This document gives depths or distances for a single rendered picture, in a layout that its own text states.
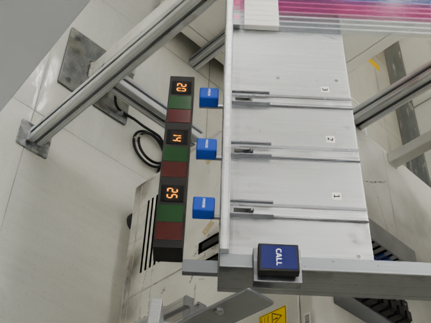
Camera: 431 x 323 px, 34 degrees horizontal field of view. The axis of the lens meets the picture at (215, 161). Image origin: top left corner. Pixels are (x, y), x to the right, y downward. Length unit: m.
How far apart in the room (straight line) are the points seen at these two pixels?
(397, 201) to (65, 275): 0.79
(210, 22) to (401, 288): 1.63
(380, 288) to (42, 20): 0.62
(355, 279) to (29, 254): 0.92
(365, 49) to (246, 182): 1.60
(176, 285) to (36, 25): 0.68
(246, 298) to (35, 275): 0.85
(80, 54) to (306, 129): 1.15
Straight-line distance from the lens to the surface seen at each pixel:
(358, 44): 2.54
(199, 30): 2.48
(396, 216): 1.67
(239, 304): 0.90
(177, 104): 1.13
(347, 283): 0.95
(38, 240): 1.71
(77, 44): 2.15
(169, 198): 1.00
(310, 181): 1.03
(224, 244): 0.92
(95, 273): 1.77
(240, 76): 1.17
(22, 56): 1.05
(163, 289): 1.58
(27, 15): 1.11
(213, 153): 1.04
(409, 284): 0.97
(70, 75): 2.05
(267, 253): 0.89
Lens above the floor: 1.27
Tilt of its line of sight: 33 degrees down
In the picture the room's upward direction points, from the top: 57 degrees clockwise
